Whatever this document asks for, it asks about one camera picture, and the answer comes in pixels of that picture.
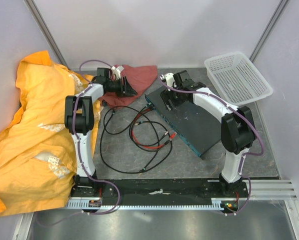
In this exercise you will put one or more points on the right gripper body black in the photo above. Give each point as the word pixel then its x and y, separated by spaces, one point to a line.
pixel 174 95

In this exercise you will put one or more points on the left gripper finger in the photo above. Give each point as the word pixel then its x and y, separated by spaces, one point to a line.
pixel 129 91
pixel 125 82

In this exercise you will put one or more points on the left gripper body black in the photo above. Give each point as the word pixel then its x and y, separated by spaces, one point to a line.
pixel 115 87

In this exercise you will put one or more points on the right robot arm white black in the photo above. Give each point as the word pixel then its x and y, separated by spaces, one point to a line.
pixel 236 123

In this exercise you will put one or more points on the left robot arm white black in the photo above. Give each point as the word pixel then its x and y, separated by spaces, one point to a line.
pixel 79 120

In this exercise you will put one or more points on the red cloth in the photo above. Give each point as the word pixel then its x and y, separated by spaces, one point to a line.
pixel 140 78

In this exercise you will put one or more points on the white plastic basket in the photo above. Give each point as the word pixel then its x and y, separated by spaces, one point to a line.
pixel 236 79

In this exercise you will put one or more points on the orange cloth bag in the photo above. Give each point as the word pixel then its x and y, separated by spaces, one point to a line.
pixel 37 153

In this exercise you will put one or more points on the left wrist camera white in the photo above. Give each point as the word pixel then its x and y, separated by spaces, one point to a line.
pixel 116 71

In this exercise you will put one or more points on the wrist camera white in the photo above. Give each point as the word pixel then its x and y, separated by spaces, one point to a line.
pixel 116 71
pixel 169 79

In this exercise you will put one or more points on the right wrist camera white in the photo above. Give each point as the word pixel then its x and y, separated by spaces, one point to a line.
pixel 169 79

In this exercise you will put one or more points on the dark network switch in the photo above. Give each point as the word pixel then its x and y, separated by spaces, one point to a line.
pixel 193 124

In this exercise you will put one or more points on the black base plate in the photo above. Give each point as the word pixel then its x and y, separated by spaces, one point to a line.
pixel 161 191

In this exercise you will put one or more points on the white cable duct rail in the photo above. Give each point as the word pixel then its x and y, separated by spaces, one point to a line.
pixel 88 205

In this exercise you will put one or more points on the aluminium frame rail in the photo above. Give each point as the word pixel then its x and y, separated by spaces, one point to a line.
pixel 272 189

